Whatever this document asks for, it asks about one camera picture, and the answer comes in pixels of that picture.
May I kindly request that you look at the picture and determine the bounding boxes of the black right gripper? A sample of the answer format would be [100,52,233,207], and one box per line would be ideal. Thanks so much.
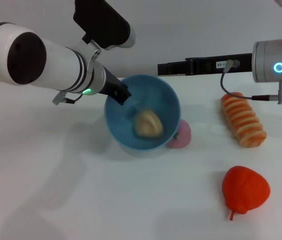
[157,52,253,77]

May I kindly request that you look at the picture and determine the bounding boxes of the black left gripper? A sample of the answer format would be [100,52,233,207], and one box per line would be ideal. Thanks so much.
[98,66,132,106]

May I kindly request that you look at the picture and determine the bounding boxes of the blue bowl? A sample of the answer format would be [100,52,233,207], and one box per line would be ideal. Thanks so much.
[104,74,182,154]

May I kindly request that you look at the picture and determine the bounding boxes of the beige egg yolk pastry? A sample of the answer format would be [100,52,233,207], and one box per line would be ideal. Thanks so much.
[133,108,164,138]

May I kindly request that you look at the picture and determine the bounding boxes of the pink peach bun toy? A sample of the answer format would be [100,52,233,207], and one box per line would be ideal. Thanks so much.
[166,119,192,150]

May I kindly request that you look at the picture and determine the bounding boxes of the striped sausage bread toy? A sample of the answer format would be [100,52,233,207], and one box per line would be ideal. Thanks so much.
[220,91,267,148]

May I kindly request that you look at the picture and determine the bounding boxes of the red bell pepper toy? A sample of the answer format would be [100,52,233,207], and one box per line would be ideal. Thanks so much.
[222,165,271,221]

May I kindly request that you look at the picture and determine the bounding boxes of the left arm connector cable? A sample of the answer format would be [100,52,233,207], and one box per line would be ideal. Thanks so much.
[52,90,83,106]

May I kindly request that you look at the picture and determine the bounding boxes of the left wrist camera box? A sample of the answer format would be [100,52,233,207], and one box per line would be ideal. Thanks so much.
[72,0,137,51]

